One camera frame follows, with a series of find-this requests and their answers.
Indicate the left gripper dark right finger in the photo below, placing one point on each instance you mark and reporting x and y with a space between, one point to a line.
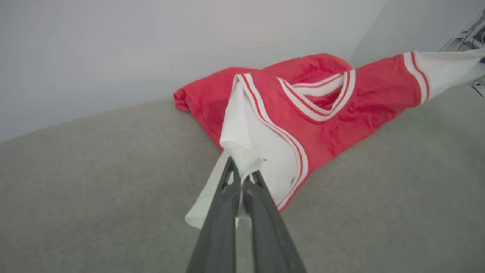
269 239

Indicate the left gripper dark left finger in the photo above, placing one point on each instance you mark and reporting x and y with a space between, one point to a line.
218 235

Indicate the red white basketball jersey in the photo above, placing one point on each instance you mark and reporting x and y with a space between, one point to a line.
322 125

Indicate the grey fabric sofa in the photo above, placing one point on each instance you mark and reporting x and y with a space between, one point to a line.
94 189

